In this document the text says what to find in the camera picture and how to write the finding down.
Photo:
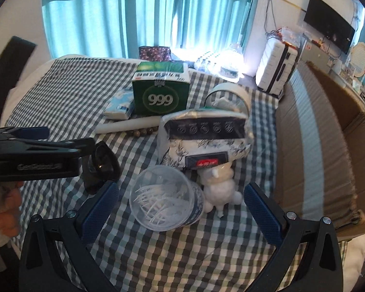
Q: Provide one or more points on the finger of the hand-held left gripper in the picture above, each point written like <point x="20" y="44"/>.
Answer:
<point x="33" y="133"/>
<point x="63" y="147"/>

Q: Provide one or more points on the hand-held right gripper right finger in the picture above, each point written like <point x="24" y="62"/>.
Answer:
<point x="261" y="213"/>

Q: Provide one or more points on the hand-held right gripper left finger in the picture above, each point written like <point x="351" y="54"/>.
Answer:
<point x="100" y="210"/>

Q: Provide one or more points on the black small plastic object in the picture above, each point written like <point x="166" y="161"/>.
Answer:
<point x="101" y="164"/>

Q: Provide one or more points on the white plush toy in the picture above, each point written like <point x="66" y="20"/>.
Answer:
<point x="218" y="191"/>

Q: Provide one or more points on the white long plastic tool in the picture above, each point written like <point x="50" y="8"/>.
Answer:
<point x="124" y="125"/>

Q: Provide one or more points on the clear plastic cup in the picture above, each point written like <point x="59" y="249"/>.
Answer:
<point x="158" y="173"/>

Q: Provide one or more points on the floral print tissue pack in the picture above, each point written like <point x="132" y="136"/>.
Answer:
<point x="200" y="146"/>

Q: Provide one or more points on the brown cardboard box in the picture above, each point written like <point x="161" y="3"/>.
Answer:
<point x="322" y="146"/>

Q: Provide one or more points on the green medicine box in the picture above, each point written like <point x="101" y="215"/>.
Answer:
<point x="158" y="97"/>

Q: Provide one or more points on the white round container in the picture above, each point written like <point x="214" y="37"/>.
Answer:
<point x="231" y="90"/>

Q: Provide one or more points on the person's left hand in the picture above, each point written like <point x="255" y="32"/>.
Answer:
<point x="6" y="216"/>

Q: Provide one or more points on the checkered blanket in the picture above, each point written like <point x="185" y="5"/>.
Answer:
<point x="79" y="103"/>

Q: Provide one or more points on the bunch of white floss picks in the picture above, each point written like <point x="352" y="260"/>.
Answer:
<point x="161" y="202"/>

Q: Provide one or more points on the blue white tissue pack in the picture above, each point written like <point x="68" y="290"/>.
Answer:
<point x="120" y="105"/>

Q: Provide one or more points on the wide teal window curtain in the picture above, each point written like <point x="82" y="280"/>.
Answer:
<point x="94" y="21"/>

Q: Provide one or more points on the polka dot bag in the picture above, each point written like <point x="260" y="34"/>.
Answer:
<point x="155" y="53"/>

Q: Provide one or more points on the white suitcase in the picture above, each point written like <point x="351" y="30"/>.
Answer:
<point x="273" y="67"/>

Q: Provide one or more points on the large clear water jug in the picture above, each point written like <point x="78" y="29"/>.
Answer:
<point x="231" y="67"/>

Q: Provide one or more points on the pack of water bottles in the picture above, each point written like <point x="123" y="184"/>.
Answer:
<point x="205" y="60"/>

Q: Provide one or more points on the clear plastic bag pile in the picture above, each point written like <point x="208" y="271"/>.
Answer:
<point x="287" y="36"/>

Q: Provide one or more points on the white oval mirror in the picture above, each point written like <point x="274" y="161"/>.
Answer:
<point x="359" y="59"/>

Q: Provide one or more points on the black wall television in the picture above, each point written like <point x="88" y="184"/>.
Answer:
<point x="328" y="24"/>

